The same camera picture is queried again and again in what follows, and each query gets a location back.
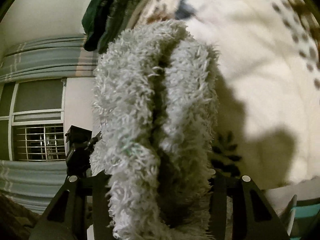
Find grey green curtain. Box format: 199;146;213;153
1;34;98;83

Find stack of folded dark jeans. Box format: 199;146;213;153
81;0;142;54

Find floral white bed quilt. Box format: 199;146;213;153
138;0;319;189

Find grey fluffy fleece pants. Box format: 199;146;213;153
90;20;218;239

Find brown checkered blanket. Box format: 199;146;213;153
269;0;320;46

